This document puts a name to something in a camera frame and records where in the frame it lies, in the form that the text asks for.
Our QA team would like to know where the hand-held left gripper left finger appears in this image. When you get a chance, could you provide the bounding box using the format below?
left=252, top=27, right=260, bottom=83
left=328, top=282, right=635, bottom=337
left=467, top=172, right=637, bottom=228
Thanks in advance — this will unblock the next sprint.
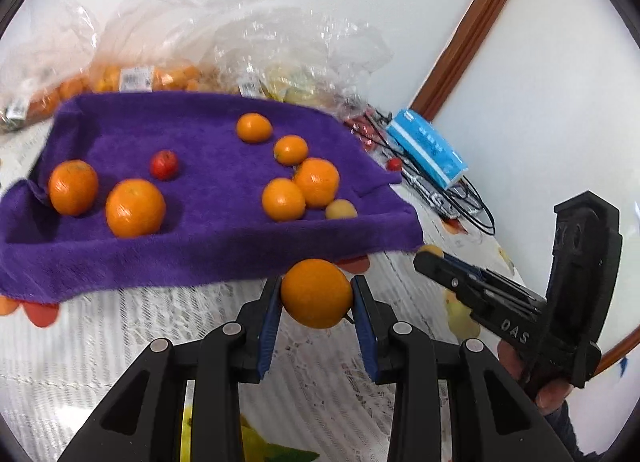
left=57, top=276, right=283, bottom=462

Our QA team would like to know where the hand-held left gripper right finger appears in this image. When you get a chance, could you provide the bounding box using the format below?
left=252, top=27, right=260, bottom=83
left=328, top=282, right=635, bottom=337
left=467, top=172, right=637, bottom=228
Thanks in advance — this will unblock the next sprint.
left=351, top=276, right=573, bottom=462

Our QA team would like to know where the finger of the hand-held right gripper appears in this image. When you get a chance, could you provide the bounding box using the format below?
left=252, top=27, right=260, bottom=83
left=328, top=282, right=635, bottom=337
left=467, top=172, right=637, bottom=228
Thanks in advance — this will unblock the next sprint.
left=415, top=252, right=488, bottom=295
left=442, top=253, right=546, bottom=305

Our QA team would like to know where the large orange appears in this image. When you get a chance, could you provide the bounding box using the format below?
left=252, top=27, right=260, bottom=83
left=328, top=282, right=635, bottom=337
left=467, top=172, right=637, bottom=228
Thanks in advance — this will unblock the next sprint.
left=292, top=158, right=341, bottom=209

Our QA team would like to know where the person's right forearm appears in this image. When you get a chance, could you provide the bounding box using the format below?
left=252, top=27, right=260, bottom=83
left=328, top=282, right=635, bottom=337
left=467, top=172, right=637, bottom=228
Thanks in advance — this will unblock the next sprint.
left=542, top=399, right=606, bottom=462

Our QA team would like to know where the bag of red fruits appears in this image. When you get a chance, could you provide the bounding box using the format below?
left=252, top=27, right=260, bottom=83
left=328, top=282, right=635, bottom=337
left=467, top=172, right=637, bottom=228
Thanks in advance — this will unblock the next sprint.
left=342, top=109, right=396, bottom=153

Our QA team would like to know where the clear bag of yellow fruits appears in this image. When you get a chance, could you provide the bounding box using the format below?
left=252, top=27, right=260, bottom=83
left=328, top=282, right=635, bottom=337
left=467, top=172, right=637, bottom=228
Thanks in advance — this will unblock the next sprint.
left=210, top=12, right=396, bottom=115

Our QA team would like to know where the person's right hand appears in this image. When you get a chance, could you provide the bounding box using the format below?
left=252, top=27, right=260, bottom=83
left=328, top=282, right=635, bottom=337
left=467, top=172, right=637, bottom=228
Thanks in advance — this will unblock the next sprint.
left=499, top=342, right=576, bottom=414

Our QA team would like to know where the brown wooden trim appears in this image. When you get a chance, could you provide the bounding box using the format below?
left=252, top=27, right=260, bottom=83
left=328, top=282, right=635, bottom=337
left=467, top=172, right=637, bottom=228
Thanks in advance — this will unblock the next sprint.
left=597, top=322, right=640, bottom=378

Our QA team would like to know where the purple towel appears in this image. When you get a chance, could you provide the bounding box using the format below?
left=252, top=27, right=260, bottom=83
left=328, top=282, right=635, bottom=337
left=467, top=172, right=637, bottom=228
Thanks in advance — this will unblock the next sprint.
left=0, top=90, right=425, bottom=305

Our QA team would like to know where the blue tissue pack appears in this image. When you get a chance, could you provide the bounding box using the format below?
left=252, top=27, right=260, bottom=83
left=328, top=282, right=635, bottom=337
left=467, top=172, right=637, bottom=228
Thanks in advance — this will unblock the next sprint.
left=386, top=109, right=470, bottom=190

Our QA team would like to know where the white printed tablecloth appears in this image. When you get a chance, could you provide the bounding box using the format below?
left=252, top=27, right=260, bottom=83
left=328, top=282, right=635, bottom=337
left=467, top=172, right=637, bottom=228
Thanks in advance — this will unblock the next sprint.
left=0, top=127, right=531, bottom=462

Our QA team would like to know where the clear plastic bag of oranges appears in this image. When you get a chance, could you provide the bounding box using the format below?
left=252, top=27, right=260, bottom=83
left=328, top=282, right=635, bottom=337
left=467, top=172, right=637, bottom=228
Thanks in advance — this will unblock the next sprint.
left=85, top=0, right=221, bottom=95
left=0, top=0, right=101, bottom=135

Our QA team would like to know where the brown wooden door frame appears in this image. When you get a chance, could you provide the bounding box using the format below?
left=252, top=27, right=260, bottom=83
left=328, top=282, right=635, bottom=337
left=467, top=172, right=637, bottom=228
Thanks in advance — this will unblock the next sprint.
left=407, top=0, right=541, bottom=123

